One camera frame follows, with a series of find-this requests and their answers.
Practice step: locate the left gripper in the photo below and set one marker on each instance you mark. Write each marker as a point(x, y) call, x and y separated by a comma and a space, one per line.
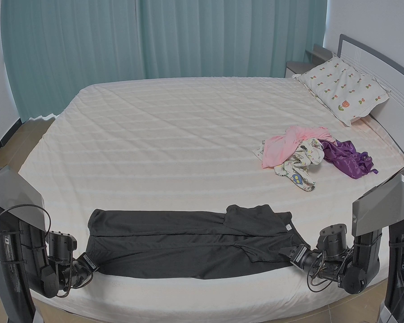
point(84, 267)

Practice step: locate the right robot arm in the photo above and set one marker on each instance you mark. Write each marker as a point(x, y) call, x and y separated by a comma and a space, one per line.
point(383, 204)

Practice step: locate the blue-green curtain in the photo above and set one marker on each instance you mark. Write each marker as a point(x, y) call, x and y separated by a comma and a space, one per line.
point(87, 45)

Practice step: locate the purple garment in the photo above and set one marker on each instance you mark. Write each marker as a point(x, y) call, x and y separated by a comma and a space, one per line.
point(346, 160)

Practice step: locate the white printed garment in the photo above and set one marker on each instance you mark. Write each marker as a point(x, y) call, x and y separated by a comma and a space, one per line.
point(311, 153)

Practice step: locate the grey bedside table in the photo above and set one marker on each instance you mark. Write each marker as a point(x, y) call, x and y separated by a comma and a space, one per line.
point(296, 67)

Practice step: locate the black T-shirt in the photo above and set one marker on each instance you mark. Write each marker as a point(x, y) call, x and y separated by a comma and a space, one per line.
point(171, 247)

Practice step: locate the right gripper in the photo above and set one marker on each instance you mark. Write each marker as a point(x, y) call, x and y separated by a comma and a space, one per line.
point(308, 259)

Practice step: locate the bed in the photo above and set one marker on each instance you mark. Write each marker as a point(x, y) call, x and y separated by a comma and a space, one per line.
point(155, 130)

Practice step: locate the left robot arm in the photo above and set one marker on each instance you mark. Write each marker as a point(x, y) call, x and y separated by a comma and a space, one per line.
point(16, 197)

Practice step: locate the white printed pillow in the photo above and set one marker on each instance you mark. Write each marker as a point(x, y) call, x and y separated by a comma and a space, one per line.
point(343, 86)

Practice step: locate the pink garment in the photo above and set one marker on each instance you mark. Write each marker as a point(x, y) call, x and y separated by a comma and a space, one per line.
point(279, 146)

